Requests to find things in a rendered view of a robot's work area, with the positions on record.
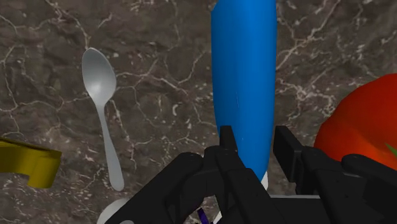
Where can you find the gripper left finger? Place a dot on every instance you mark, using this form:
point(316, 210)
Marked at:
point(186, 186)

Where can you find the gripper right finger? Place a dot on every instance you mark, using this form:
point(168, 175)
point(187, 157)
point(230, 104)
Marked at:
point(341, 186)

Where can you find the blue bottle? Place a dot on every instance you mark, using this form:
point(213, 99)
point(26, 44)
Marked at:
point(244, 77)

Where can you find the red tomato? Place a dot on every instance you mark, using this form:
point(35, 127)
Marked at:
point(363, 121)

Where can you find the white round object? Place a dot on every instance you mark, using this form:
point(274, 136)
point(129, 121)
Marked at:
point(113, 209)

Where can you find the silver spoon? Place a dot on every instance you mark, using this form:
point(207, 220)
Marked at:
point(100, 93)

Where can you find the yellow curved object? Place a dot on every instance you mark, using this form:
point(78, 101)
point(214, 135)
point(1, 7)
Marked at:
point(28, 161)

